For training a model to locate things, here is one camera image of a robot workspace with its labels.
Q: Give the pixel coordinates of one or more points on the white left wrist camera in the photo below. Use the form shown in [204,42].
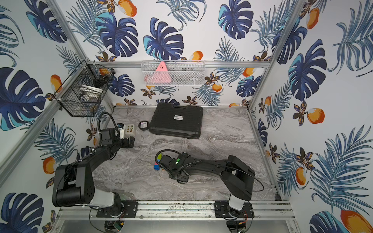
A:
[121,128]

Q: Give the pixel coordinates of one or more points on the white wire shelf basket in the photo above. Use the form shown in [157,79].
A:
[181,72]

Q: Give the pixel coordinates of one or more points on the black plastic tool case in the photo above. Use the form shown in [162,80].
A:
[177,121]

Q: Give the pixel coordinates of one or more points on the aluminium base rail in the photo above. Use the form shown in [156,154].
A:
[185,210]

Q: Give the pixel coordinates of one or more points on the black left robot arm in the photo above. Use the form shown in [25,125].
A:
[74,184]

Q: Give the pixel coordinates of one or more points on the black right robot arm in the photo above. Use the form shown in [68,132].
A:
[238,177]

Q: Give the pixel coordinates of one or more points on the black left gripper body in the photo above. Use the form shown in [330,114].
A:
[126,141]

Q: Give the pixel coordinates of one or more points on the pink triangle object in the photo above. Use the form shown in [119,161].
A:
[161,74]

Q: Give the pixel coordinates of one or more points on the white button control box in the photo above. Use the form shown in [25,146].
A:
[130,129]

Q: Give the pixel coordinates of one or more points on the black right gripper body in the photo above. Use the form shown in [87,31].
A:
[181,179]

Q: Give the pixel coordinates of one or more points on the black round tape roll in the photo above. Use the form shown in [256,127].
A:
[144,125]

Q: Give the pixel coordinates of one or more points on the green lego brick cluster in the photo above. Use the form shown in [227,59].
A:
[159,158]

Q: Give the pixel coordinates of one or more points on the black wire basket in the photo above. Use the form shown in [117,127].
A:
[88,84]

